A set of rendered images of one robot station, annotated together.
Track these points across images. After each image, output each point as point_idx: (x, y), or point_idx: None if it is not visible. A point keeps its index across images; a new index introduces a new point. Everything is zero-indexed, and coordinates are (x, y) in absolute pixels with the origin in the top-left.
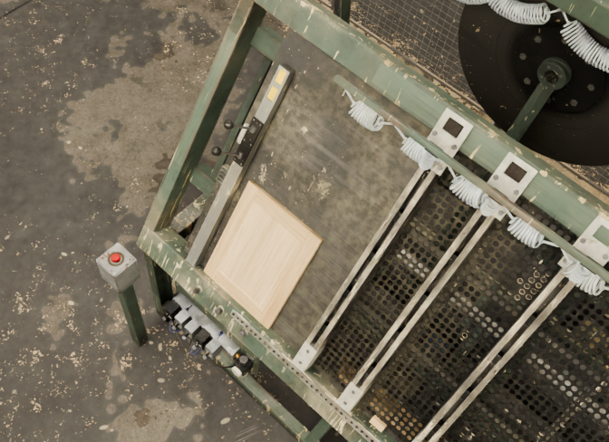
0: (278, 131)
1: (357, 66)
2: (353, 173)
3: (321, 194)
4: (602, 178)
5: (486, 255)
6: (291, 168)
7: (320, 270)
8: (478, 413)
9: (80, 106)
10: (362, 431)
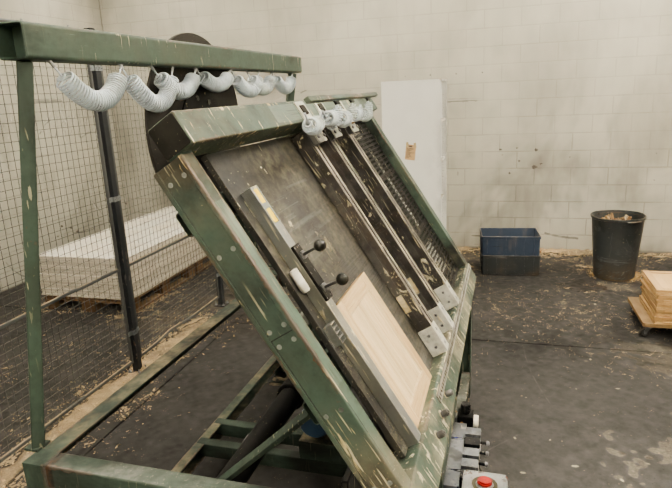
0: None
1: (269, 120)
2: (316, 212)
3: (332, 249)
4: (54, 415)
5: (171, 458)
6: (318, 260)
7: (379, 294)
8: None
9: None
10: None
